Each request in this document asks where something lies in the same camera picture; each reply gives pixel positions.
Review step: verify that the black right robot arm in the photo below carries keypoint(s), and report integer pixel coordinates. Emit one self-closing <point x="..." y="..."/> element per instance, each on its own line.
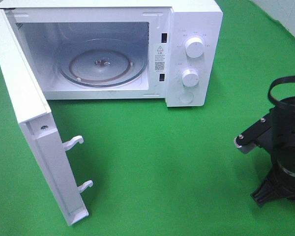
<point x="282" y="121"/>

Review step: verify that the white dial knob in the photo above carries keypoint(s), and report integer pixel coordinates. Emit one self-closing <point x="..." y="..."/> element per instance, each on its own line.
<point x="190" y="77"/>
<point x="194" y="47"/>

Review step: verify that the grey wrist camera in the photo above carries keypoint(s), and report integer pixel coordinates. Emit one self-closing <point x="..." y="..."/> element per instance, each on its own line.
<point x="257" y="135"/>

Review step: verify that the white microwave oven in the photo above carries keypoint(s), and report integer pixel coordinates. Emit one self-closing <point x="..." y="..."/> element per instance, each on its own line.
<point x="43" y="27"/>

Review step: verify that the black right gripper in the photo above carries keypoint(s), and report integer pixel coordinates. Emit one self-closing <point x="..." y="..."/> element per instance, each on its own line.
<point x="279" y="183"/>

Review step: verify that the round white door button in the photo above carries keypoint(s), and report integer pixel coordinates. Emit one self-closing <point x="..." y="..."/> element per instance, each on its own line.
<point x="186" y="97"/>

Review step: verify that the green table cloth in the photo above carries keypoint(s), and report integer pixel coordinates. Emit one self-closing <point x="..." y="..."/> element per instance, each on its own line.
<point x="160" y="171"/>

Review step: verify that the glass microwave turntable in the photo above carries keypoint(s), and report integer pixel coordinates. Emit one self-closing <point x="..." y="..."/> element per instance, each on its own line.
<point x="102" y="63"/>

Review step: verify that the white microwave door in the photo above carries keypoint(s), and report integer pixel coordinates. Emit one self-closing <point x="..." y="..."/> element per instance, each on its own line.
<point x="37" y="124"/>

